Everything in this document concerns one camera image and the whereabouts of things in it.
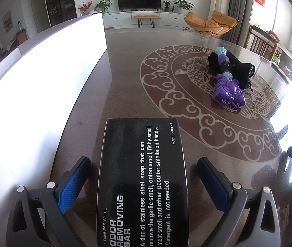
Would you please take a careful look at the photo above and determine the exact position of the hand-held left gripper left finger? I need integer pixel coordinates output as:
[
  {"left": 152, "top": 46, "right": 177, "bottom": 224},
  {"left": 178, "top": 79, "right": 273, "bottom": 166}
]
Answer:
[{"left": 6, "top": 156, "right": 92, "bottom": 247}]

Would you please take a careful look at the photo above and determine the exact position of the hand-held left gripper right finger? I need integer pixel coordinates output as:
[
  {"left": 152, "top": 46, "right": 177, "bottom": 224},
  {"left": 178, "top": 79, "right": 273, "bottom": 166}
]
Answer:
[{"left": 197, "top": 157, "right": 281, "bottom": 247}]

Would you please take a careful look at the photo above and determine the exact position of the black printed box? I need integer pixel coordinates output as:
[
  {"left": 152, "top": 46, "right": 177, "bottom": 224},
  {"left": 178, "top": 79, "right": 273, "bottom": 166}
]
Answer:
[{"left": 97, "top": 118, "right": 190, "bottom": 247}]

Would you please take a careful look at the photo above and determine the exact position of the brown patterned desktop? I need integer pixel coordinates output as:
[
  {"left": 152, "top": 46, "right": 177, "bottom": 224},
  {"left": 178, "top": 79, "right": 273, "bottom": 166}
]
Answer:
[{"left": 51, "top": 27, "right": 292, "bottom": 247}]

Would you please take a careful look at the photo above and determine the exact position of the purple octopus toy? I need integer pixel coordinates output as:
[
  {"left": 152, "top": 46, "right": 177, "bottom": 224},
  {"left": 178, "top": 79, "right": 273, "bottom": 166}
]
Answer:
[{"left": 214, "top": 46, "right": 247, "bottom": 108}]

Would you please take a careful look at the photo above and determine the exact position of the black knit hat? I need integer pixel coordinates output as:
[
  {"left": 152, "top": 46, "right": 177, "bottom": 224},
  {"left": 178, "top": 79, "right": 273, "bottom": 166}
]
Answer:
[{"left": 208, "top": 50, "right": 256, "bottom": 90}]

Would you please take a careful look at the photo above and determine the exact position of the white storage box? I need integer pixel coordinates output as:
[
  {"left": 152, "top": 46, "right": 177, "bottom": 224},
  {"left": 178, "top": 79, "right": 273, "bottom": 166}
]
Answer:
[{"left": 0, "top": 12, "right": 108, "bottom": 237}]

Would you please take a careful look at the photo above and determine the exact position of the dark wooden chair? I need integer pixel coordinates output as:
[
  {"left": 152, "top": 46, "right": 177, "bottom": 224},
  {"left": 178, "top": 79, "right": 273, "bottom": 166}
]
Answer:
[{"left": 249, "top": 25, "right": 283, "bottom": 62}]

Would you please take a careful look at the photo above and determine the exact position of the grey curtain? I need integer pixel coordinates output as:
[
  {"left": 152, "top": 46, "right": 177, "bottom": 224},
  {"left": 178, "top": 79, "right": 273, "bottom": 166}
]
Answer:
[{"left": 230, "top": 0, "right": 255, "bottom": 48}]

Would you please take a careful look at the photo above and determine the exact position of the orange lounge chair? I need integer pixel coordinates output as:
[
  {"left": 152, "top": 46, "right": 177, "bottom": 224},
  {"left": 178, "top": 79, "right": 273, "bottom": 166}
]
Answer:
[{"left": 184, "top": 10, "right": 239, "bottom": 37}]

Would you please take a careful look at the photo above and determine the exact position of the white television cabinet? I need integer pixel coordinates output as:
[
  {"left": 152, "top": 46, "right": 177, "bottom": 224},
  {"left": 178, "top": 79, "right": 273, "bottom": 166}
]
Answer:
[{"left": 102, "top": 10, "right": 190, "bottom": 30}]

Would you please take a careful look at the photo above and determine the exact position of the red flower pot plant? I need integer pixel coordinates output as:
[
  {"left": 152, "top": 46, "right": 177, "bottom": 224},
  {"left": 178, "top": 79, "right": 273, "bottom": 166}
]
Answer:
[{"left": 78, "top": 2, "right": 92, "bottom": 16}]

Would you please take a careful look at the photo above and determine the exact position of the bushy green potted plant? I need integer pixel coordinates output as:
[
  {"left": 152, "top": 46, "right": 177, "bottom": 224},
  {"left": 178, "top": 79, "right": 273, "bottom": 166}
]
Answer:
[{"left": 94, "top": 0, "right": 113, "bottom": 13}]

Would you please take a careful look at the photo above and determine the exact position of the wooden bench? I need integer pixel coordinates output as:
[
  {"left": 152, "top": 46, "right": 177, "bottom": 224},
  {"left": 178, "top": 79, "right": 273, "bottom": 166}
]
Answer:
[{"left": 133, "top": 15, "right": 161, "bottom": 28}]

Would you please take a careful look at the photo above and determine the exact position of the dark display cabinet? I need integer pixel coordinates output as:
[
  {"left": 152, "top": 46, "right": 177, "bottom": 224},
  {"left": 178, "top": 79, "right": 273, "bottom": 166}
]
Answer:
[{"left": 43, "top": 0, "right": 77, "bottom": 27}]

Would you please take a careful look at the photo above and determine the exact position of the large green potted plant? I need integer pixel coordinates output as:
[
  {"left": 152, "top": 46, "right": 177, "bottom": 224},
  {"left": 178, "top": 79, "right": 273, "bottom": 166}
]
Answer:
[{"left": 173, "top": 0, "right": 195, "bottom": 12}]

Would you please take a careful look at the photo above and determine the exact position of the black television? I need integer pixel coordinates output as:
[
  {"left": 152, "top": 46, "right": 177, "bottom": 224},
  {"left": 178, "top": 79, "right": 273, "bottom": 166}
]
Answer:
[{"left": 117, "top": 0, "right": 162, "bottom": 12}]

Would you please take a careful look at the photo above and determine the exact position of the framed wall painting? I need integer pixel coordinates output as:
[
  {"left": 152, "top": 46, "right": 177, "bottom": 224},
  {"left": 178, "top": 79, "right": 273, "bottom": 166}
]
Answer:
[{"left": 2, "top": 11, "right": 12, "bottom": 33}]

